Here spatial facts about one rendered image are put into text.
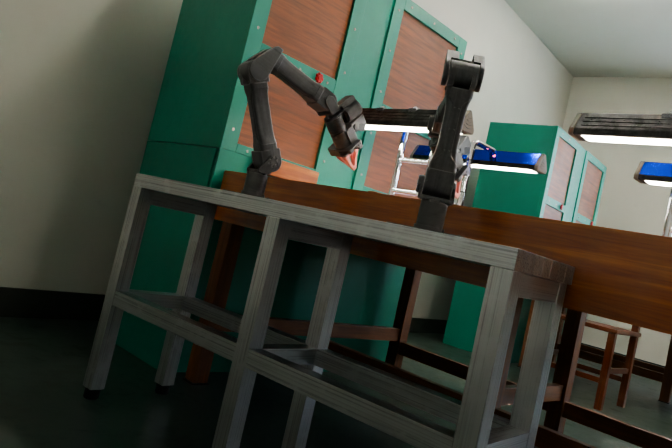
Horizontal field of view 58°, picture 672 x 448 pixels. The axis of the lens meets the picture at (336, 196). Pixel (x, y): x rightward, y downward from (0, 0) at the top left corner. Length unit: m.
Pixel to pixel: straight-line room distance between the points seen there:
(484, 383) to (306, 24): 1.79
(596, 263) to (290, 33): 1.56
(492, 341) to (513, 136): 3.90
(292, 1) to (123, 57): 0.85
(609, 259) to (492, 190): 3.55
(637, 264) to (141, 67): 2.29
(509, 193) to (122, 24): 3.09
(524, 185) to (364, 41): 2.36
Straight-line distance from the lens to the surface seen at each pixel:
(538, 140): 4.86
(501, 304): 1.11
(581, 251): 1.41
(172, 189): 1.76
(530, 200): 4.77
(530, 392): 1.37
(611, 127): 1.78
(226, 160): 2.30
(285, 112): 2.48
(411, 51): 3.06
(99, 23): 2.90
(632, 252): 1.38
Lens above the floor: 0.62
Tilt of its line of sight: 4 degrees up
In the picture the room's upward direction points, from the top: 13 degrees clockwise
